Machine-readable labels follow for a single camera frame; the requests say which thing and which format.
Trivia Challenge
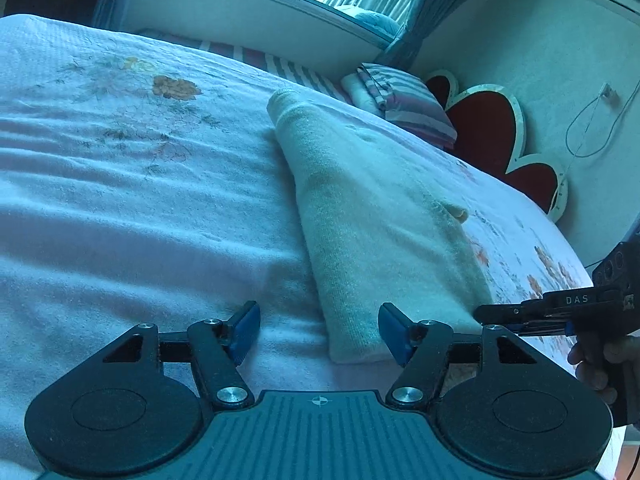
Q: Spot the white pillow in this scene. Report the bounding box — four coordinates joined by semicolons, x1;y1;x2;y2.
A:
341;72;389;111

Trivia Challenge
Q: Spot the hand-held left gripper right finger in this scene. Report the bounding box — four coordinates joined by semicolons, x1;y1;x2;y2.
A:
377;302;540;413

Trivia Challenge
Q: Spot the white towel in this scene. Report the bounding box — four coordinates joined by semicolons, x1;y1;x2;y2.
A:
266;88;497;367

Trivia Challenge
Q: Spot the heart-shaped red headboard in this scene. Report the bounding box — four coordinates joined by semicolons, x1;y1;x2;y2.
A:
423;70;572;224

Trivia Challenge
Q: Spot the striped folded pillow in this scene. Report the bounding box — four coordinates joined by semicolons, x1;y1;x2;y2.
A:
356;62;459;150

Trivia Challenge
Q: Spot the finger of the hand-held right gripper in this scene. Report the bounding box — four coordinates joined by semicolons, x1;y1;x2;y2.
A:
473;301;576;337

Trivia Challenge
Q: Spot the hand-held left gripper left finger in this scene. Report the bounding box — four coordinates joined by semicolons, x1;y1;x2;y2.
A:
102;301;262;410

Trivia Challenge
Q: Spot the floral bed blanket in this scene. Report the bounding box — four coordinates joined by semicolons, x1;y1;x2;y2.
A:
0;14;597;480

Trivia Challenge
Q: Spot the person's right hand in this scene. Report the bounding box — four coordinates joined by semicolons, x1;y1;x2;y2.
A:
567;334;622;407

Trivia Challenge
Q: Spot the thin white cable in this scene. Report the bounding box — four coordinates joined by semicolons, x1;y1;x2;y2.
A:
564;85;632;162

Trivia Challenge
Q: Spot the striped bed sheet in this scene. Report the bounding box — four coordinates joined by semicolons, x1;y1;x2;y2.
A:
139;29;352;105

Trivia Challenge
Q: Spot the bundled cloth on windowsill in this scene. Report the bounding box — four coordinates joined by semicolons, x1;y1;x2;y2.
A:
339;5;402;37

